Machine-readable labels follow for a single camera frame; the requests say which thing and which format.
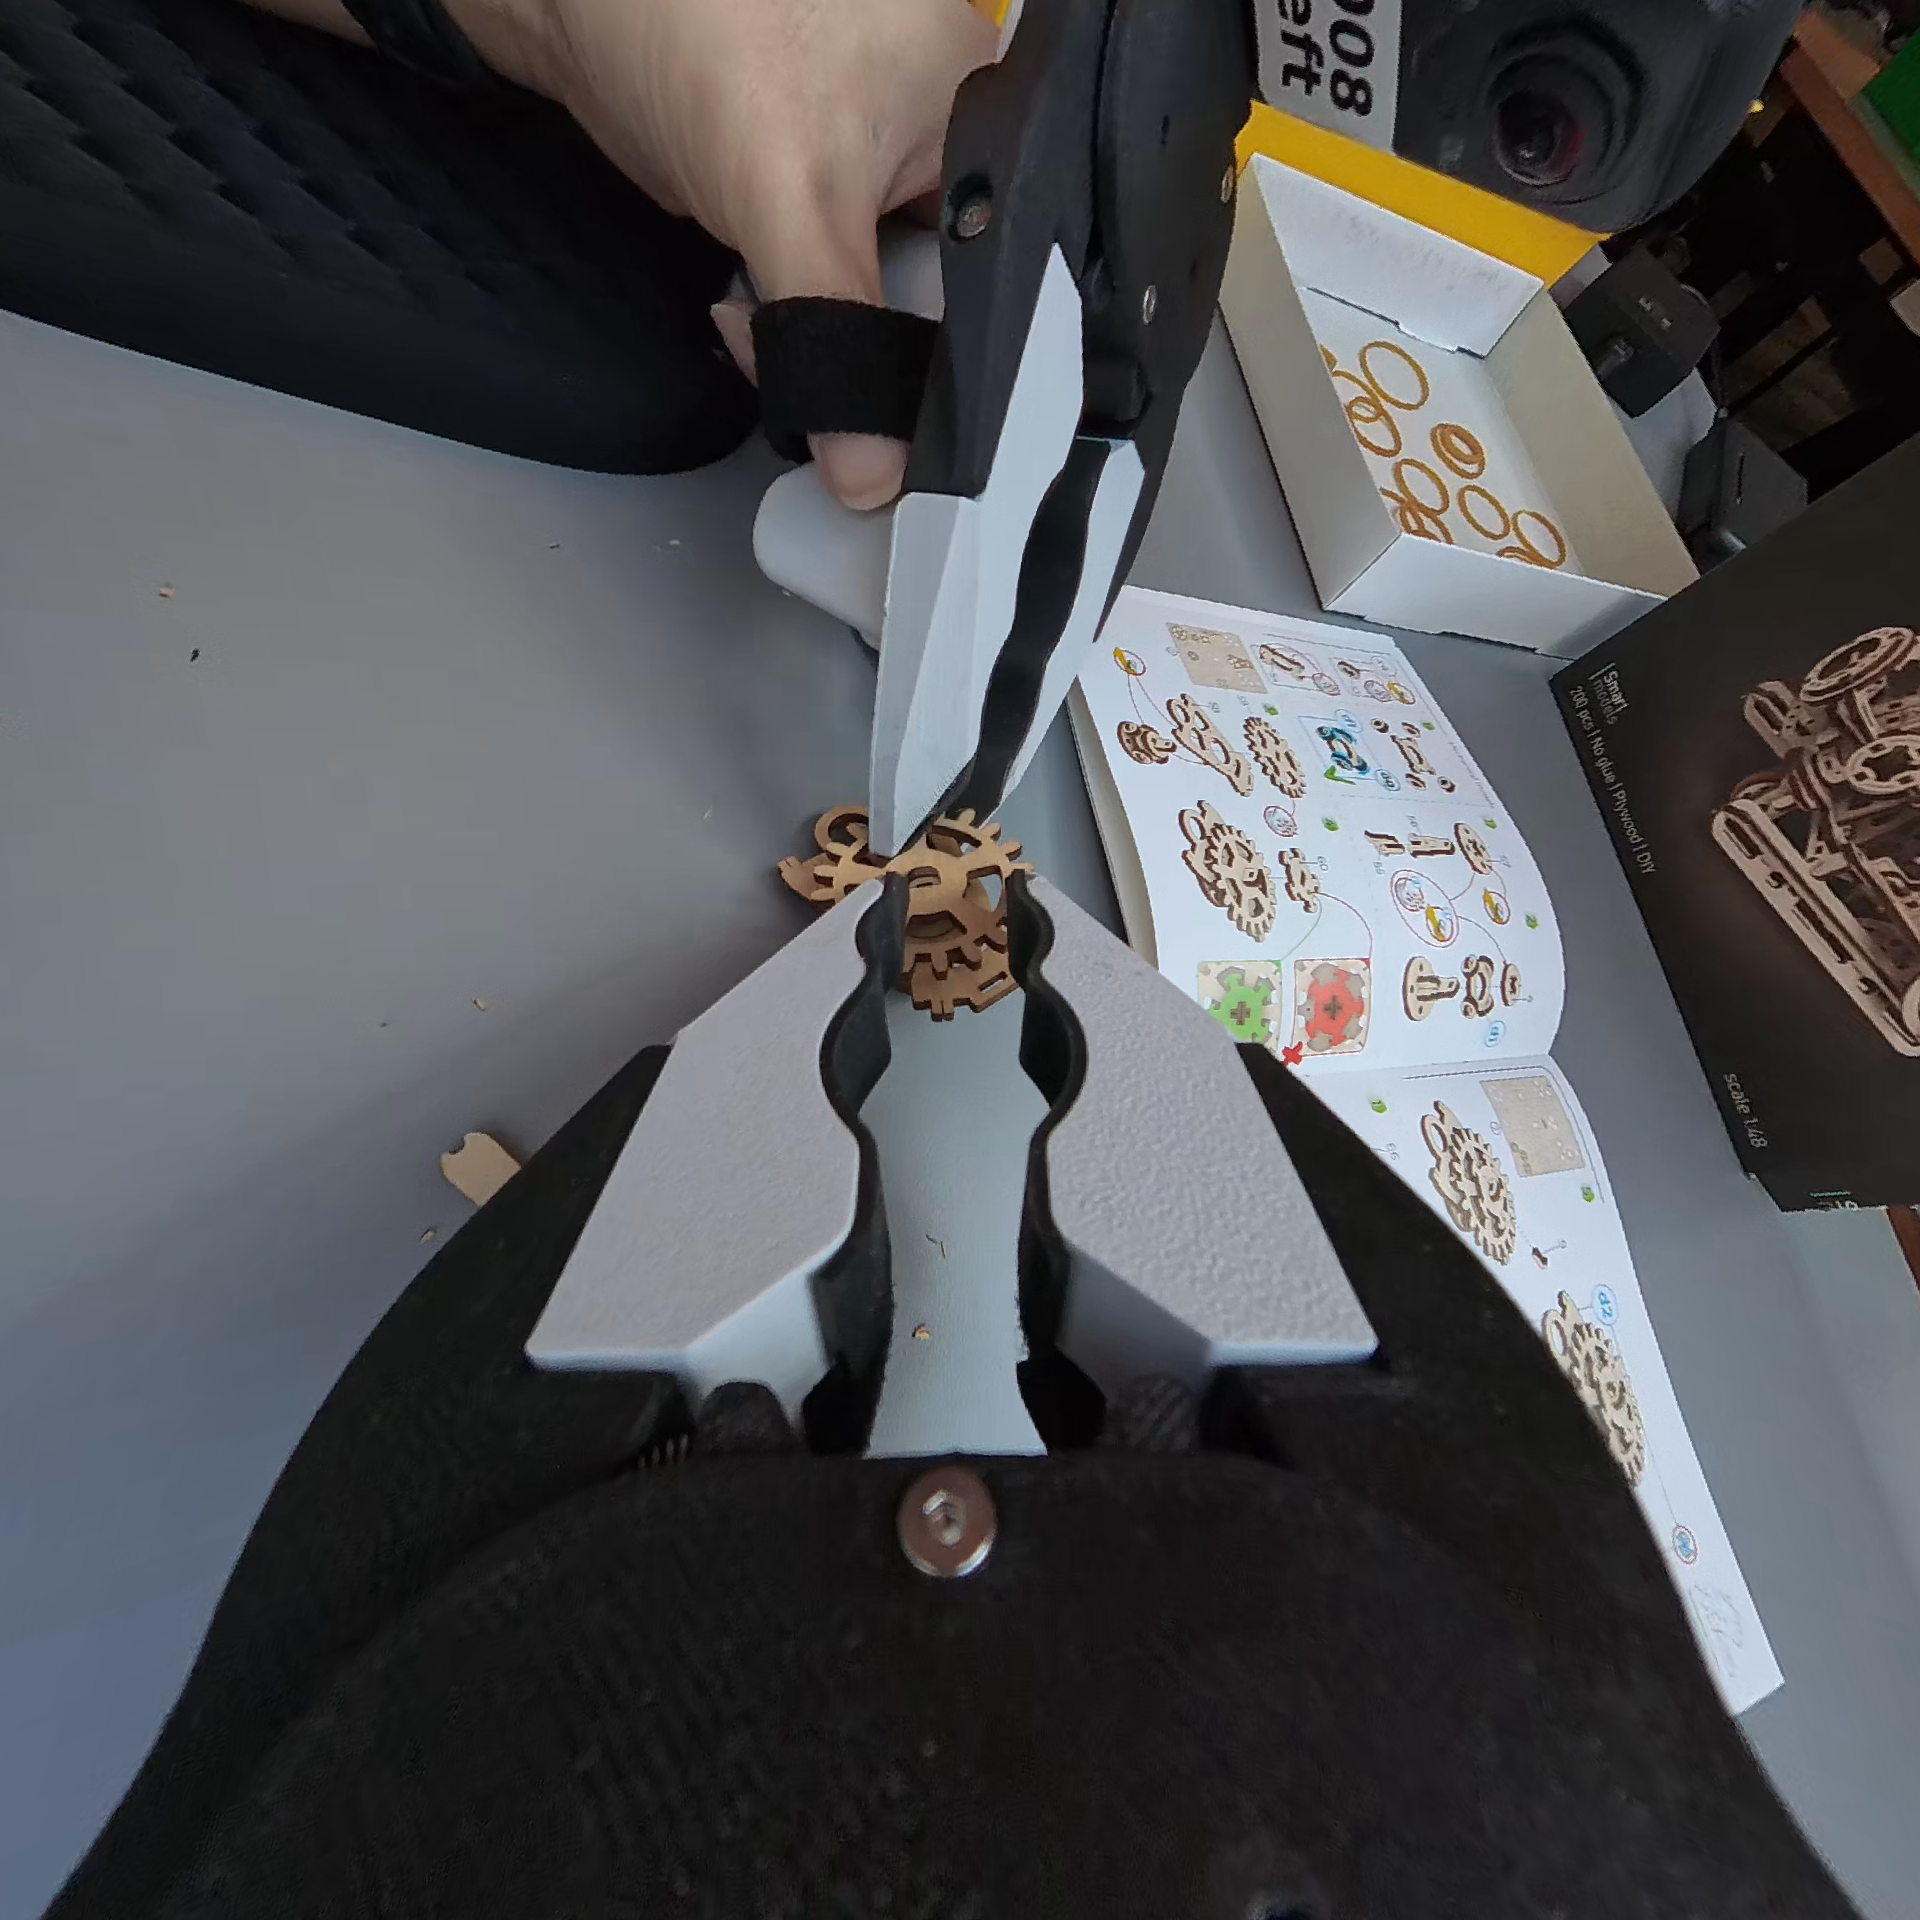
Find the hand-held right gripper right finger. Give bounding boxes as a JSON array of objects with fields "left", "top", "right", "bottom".
[{"left": 1003, "top": 870, "right": 1379, "bottom": 1457}]

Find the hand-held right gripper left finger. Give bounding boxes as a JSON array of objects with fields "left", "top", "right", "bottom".
[{"left": 525, "top": 870, "right": 902, "bottom": 1457}]

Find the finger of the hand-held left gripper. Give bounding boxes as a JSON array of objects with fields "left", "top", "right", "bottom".
[
  {"left": 977, "top": 436, "right": 1158, "bottom": 834},
  {"left": 872, "top": 244, "right": 1089, "bottom": 872}
]

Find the wooden gear assembly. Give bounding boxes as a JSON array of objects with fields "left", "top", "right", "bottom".
[{"left": 780, "top": 801, "right": 1036, "bottom": 1030}]

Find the grey desk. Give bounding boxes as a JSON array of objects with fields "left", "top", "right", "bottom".
[{"left": 0, "top": 148, "right": 1920, "bottom": 1920}]

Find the dark equipment behind desk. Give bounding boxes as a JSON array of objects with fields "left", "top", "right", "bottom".
[{"left": 1561, "top": 240, "right": 1848, "bottom": 527}]

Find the person's left hand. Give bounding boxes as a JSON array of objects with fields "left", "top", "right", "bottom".
[{"left": 450, "top": 0, "right": 1021, "bottom": 514}]

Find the white cardboard box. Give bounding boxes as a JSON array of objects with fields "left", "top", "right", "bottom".
[{"left": 1214, "top": 148, "right": 1700, "bottom": 660}]

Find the yellow plastic bin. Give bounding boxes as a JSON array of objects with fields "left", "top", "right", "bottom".
[{"left": 1231, "top": 106, "right": 1604, "bottom": 287}]

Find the open instruction booklet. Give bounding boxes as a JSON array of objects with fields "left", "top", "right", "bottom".
[{"left": 1069, "top": 585, "right": 1788, "bottom": 1719}]

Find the black model kit box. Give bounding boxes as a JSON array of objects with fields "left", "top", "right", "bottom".
[{"left": 1547, "top": 436, "right": 1920, "bottom": 1214}]

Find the black wristband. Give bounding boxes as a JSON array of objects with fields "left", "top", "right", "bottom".
[{"left": 344, "top": 0, "right": 512, "bottom": 90}]

